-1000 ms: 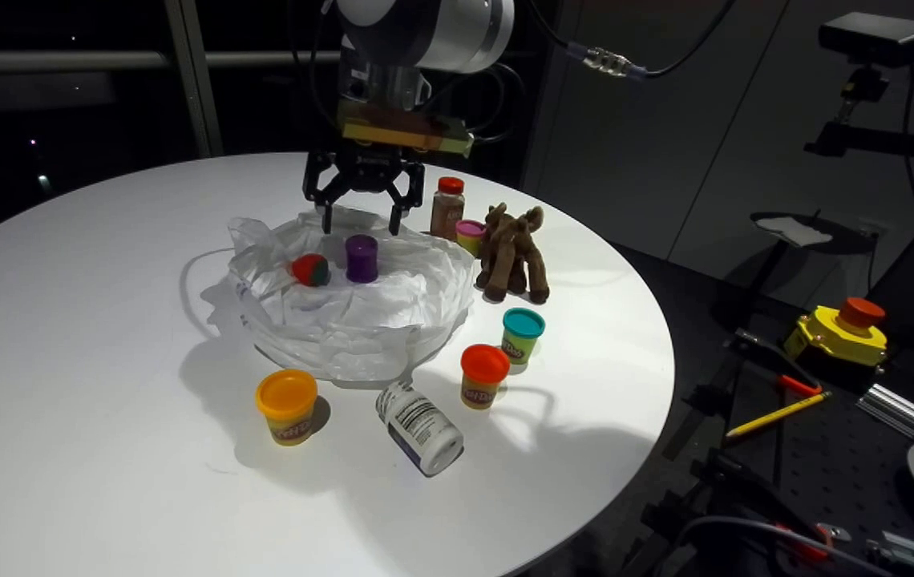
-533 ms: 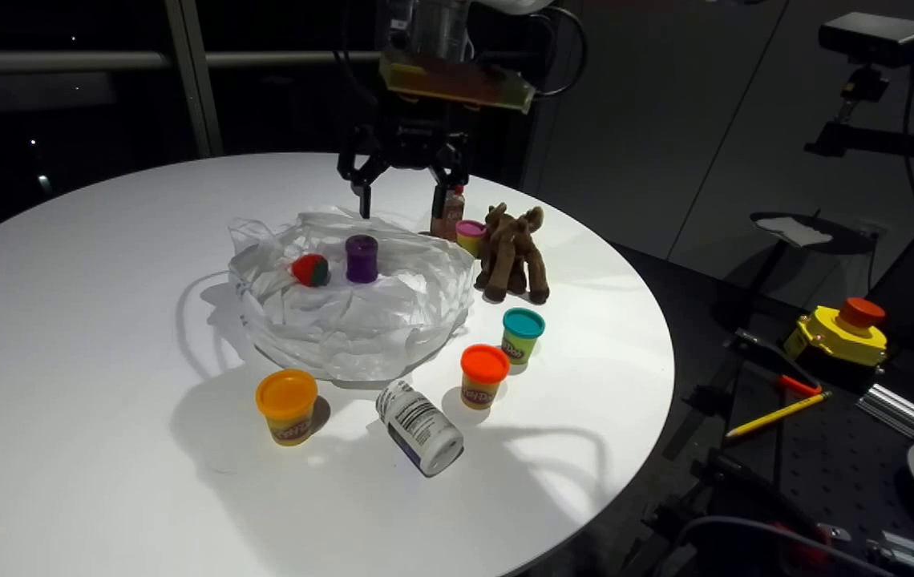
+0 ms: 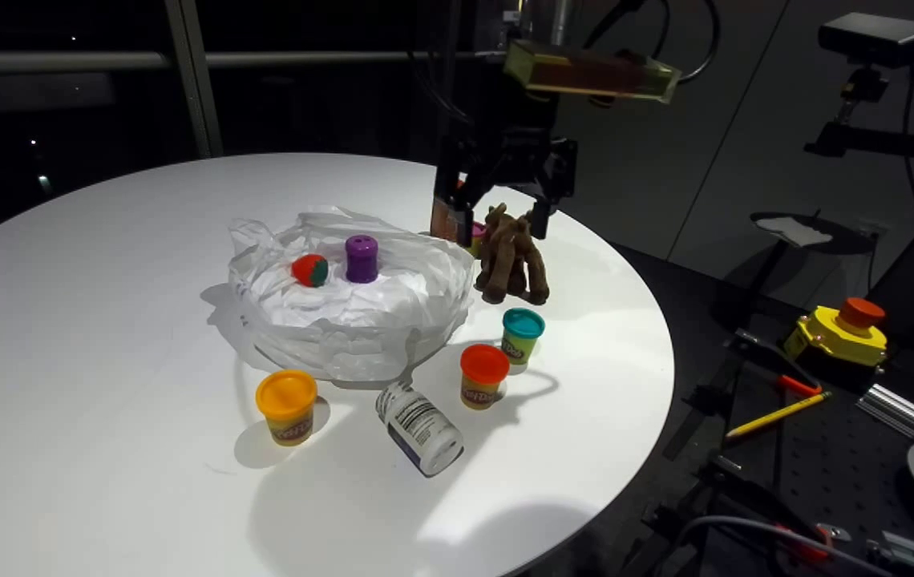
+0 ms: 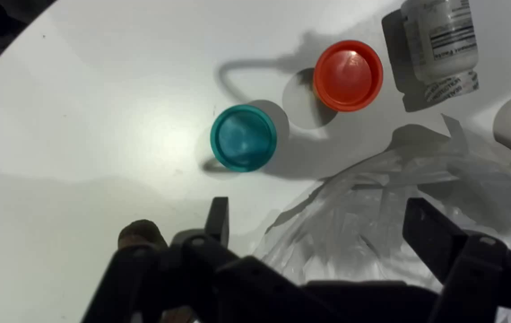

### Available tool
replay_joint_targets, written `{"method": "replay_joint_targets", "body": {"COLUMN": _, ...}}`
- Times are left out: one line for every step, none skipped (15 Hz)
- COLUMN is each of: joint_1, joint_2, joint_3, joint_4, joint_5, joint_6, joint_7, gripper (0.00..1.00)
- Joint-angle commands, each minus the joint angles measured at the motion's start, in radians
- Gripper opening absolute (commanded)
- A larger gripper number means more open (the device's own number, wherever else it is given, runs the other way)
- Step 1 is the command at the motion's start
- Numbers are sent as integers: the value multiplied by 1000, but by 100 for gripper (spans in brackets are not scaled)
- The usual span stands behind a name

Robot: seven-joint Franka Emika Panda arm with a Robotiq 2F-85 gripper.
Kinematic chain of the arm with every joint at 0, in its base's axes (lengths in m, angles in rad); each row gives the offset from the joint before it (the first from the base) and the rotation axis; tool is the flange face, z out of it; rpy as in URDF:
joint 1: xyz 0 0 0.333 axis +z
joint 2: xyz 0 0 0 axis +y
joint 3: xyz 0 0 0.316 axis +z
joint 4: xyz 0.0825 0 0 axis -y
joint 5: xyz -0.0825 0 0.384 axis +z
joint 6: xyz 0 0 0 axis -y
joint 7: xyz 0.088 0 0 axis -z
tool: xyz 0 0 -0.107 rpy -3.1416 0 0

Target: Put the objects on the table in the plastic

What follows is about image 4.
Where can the orange lid dough tub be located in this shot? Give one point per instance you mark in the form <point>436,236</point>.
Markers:
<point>348,76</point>

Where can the white pill bottle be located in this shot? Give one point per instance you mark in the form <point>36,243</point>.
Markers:
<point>440,47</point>

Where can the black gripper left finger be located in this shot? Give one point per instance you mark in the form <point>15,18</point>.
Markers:
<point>194,275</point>

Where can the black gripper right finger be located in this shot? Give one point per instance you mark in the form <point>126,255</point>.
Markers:
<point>481,280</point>

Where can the teal lid dough tub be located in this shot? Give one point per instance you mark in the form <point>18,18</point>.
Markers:
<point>244,139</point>

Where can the white plastic bag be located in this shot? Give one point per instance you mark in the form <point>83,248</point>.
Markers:
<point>409,203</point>

